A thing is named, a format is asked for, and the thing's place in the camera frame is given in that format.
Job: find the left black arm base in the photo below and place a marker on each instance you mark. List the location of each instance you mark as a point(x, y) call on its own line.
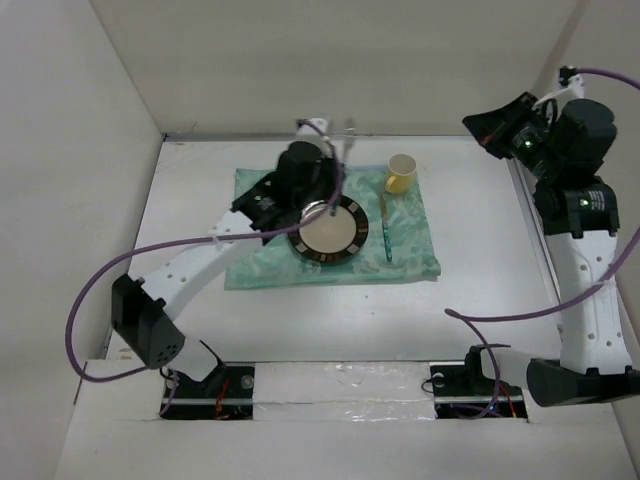
point(231, 400)

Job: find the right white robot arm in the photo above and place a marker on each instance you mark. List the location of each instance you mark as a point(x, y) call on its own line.
point(580, 223)

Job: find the silver fork green handle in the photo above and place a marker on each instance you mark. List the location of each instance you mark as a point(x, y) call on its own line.
point(349, 138)

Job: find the green patterned cloth placemat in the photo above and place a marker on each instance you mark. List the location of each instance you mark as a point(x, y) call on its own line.
point(413, 257)

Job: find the yellow mug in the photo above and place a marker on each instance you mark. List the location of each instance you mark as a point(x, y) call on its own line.
point(401, 173)

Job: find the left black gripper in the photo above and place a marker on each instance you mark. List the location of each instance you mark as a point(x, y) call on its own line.
point(330, 166)

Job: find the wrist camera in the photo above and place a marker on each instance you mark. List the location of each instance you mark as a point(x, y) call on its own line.
point(571, 81)
point(316, 127)

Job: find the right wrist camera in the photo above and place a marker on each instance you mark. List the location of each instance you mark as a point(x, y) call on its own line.
point(571, 81)

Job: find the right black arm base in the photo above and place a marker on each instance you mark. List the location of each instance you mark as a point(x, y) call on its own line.
point(460, 390)

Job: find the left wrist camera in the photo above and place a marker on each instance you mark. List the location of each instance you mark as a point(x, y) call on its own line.
point(316, 127)

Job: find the dark rimmed dinner plate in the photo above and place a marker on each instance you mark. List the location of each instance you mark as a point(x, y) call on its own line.
point(333, 239)

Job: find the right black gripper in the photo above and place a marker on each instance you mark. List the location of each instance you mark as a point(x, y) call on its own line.
point(493, 127)

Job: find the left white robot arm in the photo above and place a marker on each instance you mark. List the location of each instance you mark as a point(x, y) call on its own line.
point(144, 310)

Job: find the knife with green handle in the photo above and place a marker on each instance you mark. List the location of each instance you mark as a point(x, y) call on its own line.
point(385, 228)

